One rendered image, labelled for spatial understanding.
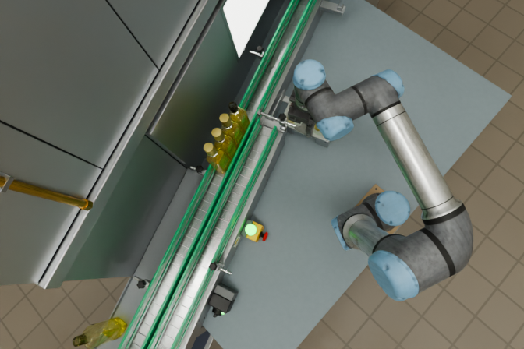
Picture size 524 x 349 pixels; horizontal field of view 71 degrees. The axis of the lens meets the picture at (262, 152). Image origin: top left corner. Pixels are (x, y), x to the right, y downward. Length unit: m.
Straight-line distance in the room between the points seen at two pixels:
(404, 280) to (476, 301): 1.63
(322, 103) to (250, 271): 0.90
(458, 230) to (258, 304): 0.90
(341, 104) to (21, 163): 0.68
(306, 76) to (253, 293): 0.97
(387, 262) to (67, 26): 0.82
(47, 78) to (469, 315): 2.28
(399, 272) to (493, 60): 2.23
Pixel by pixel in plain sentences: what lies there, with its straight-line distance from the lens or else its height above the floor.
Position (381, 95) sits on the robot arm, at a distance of 0.89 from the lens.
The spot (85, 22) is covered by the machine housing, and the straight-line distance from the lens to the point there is 0.87.
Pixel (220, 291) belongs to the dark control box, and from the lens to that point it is 1.50.
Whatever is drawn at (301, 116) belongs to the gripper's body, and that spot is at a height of 1.32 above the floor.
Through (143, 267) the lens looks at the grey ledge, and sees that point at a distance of 1.55.
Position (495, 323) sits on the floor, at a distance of 2.53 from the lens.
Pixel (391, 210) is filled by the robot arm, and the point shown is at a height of 1.06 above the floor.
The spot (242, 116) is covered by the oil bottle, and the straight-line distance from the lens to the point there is 1.34.
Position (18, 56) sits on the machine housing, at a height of 1.79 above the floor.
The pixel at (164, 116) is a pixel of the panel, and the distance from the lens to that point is 1.16.
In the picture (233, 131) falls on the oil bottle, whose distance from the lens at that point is 1.32.
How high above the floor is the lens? 2.30
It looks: 72 degrees down
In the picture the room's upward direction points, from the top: 21 degrees counter-clockwise
